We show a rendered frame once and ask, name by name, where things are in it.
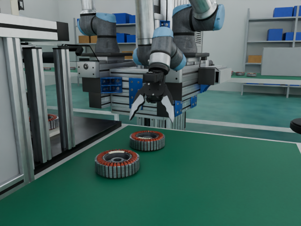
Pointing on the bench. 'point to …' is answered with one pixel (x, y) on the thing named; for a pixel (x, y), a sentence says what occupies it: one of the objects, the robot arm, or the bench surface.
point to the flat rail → (48, 57)
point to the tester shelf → (32, 28)
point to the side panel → (13, 121)
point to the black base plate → (56, 147)
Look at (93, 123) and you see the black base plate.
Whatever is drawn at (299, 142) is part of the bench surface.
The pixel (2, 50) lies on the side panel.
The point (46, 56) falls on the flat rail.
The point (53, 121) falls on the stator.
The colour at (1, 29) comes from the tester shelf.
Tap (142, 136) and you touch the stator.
